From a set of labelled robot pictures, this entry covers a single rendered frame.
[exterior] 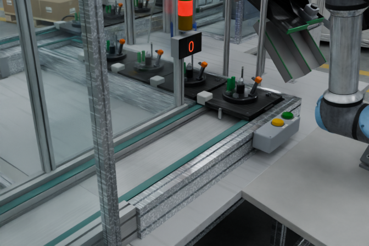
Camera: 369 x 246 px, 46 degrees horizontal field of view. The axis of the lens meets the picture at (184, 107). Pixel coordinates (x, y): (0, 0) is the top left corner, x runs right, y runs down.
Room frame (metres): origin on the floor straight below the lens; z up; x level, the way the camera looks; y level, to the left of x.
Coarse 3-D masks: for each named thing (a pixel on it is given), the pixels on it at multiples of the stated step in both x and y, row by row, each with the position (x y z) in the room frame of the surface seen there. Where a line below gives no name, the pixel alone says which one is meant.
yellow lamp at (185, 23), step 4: (180, 16) 1.46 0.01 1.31; (184, 16) 1.45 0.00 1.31; (188, 16) 1.45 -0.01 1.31; (192, 16) 1.47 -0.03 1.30; (180, 20) 1.46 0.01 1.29; (184, 20) 1.45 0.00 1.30; (188, 20) 1.45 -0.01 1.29; (192, 20) 1.47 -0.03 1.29; (180, 24) 1.46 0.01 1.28; (184, 24) 1.45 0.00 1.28; (188, 24) 1.45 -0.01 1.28; (192, 24) 1.47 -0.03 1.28; (180, 28) 1.46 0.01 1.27; (184, 28) 1.45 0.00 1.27; (188, 28) 1.45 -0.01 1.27; (192, 28) 1.47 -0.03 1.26
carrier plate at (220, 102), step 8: (216, 88) 1.63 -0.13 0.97; (224, 88) 1.63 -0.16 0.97; (256, 88) 1.63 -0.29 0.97; (216, 96) 1.55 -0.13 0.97; (264, 96) 1.55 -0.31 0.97; (272, 96) 1.55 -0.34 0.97; (280, 96) 1.55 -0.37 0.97; (208, 104) 1.49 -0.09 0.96; (216, 104) 1.47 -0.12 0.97; (224, 104) 1.47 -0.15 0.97; (232, 104) 1.47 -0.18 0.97; (248, 104) 1.47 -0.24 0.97; (256, 104) 1.47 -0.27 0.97; (264, 104) 1.47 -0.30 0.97; (224, 112) 1.44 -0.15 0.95; (232, 112) 1.42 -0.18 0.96; (240, 112) 1.41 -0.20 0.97; (248, 112) 1.41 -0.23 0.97; (256, 112) 1.41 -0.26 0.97; (248, 120) 1.38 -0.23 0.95
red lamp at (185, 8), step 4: (192, 0) 1.47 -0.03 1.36; (180, 4) 1.46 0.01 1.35; (184, 4) 1.45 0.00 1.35; (188, 4) 1.45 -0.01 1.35; (192, 4) 1.47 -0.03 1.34; (180, 8) 1.46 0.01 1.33; (184, 8) 1.45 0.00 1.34; (188, 8) 1.45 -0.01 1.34; (192, 8) 1.47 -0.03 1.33; (180, 12) 1.46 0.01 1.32; (184, 12) 1.45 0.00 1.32; (188, 12) 1.45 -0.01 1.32; (192, 12) 1.47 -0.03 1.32
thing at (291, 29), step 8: (248, 0) 1.81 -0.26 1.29; (256, 0) 1.78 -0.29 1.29; (272, 0) 1.87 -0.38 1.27; (280, 0) 1.84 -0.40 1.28; (288, 0) 1.81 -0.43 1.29; (256, 8) 1.78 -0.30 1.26; (272, 8) 1.81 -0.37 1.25; (280, 8) 1.83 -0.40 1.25; (288, 8) 1.81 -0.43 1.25; (272, 16) 1.71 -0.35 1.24; (280, 16) 1.76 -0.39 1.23; (288, 16) 1.78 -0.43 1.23; (296, 16) 1.78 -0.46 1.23; (280, 24) 1.68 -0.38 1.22; (288, 24) 1.73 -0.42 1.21; (296, 24) 1.74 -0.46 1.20; (304, 24) 1.74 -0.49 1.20; (288, 32) 1.66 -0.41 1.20
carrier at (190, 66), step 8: (192, 56) 1.77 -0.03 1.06; (184, 64) 1.74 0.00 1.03; (192, 64) 1.77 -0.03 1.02; (184, 72) 1.74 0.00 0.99; (192, 72) 1.70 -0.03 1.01; (184, 80) 1.65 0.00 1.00; (192, 80) 1.67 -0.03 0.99; (200, 80) 1.67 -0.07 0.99; (208, 80) 1.72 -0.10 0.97; (224, 80) 1.72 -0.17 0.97; (184, 88) 1.63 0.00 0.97; (192, 88) 1.63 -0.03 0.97; (200, 88) 1.63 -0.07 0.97; (208, 88) 1.63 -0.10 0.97; (184, 96) 1.57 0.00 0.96; (192, 96) 1.55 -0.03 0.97
